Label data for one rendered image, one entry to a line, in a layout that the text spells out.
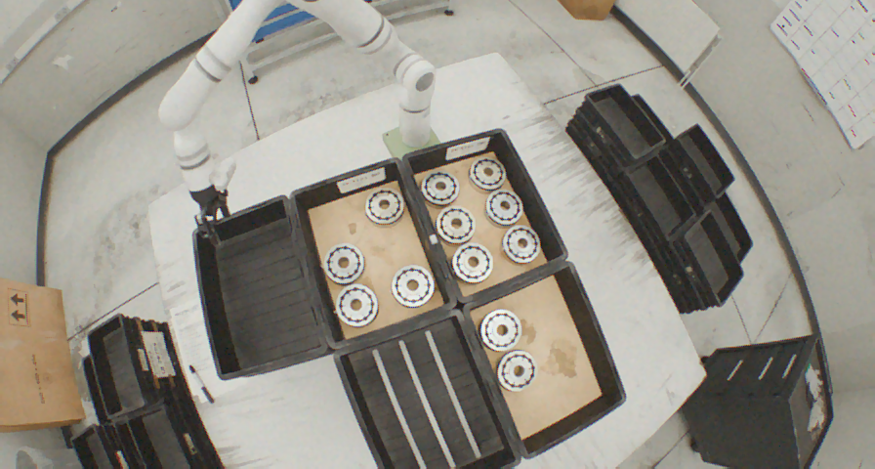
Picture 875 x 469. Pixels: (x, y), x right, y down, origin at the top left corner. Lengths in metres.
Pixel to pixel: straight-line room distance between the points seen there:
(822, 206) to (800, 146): 0.56
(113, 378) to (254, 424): 0.93
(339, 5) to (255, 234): 0.64
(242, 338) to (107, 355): 1.06
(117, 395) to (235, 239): 1.12
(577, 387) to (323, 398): 0.69
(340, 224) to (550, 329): 0.62
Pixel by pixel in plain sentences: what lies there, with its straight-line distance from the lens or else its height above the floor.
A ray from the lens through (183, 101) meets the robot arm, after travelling 0.63.
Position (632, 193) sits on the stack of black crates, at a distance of 1.73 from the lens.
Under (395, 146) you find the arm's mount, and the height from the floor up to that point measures 0.74.
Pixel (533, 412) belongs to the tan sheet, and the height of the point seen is 0.83.
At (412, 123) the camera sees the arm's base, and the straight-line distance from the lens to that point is 0.99.
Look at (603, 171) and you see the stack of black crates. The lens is 1.78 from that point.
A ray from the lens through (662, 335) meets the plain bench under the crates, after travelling 1.28.
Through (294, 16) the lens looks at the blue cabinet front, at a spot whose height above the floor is 0.39.
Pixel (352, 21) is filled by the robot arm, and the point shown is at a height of 1.29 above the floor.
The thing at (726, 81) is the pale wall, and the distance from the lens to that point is 3.45.
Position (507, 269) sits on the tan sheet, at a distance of 0.88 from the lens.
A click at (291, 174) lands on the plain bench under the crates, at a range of 1.17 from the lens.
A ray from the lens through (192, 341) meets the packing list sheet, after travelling 1.19.
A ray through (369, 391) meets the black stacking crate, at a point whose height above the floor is 0.83.
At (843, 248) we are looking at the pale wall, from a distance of 3.67.
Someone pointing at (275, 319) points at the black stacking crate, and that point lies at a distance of 0.90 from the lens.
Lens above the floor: 1.66
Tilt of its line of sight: 69 degrees down
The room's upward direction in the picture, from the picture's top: 12 degrees clockwise
